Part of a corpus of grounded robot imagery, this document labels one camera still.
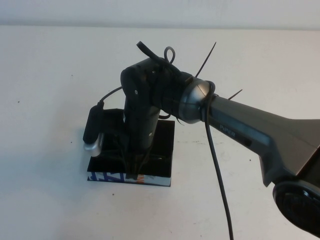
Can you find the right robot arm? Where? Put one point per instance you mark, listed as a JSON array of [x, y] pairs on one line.
[[275, 140]]

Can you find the right camera mount bracket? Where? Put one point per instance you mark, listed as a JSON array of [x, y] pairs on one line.
[[112, 120]]

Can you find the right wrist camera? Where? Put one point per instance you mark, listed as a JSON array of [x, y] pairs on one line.
[[92, 130]]

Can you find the black printed glasses case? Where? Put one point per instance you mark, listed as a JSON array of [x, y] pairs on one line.
[[165, 140]]

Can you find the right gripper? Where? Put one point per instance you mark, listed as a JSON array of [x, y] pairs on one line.
[[140, 127]]

